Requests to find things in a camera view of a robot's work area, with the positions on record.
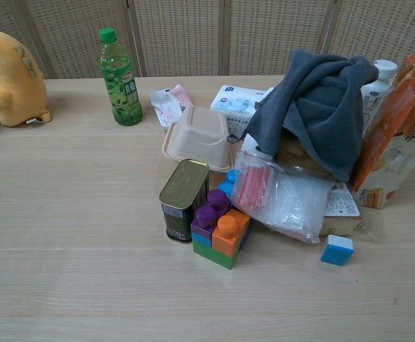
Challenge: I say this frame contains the beige takeout food container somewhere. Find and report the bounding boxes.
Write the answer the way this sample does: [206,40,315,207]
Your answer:
[162,105,237,173]

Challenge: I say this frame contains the black and gold tin can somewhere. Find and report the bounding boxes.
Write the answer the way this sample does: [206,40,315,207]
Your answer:
[159,158,211,245]

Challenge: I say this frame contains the colourful toy building blocks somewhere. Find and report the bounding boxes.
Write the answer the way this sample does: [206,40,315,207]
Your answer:
[190,169,251,271]

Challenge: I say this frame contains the white tissue pack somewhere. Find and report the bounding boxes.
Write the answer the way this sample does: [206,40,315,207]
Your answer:
[209,85,274,118]

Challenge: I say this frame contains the pink and white sachet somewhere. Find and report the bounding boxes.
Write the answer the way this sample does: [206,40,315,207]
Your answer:
[149,83,194,128]

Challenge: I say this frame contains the clear zip bag stack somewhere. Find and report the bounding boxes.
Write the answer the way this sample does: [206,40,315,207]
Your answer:
[233,148,333,245]

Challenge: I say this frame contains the green tea bottle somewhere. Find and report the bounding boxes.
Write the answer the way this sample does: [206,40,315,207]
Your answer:
[98,27,144,127]

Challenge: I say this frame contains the grey towel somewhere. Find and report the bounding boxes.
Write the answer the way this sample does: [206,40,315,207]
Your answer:
[243,48,380,183]

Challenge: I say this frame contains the wrapped bread package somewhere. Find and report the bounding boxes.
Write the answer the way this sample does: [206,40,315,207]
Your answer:
[319,181,379,243]

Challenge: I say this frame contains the blue and white square block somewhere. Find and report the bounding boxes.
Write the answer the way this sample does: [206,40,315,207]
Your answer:
[320,234,354,267]

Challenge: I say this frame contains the white drink bottle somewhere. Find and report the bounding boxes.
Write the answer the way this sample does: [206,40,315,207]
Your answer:
[360,59,399,138]

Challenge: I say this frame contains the orange biscuit carton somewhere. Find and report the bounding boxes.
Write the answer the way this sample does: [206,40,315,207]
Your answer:
[350,53,415,210]

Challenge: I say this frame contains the yellow plush toy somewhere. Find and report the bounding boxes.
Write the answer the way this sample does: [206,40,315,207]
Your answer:
[0,31,53,128]

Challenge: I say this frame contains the folding screen with wooden frame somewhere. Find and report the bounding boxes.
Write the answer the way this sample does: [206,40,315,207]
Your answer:
[0,0,415,80]

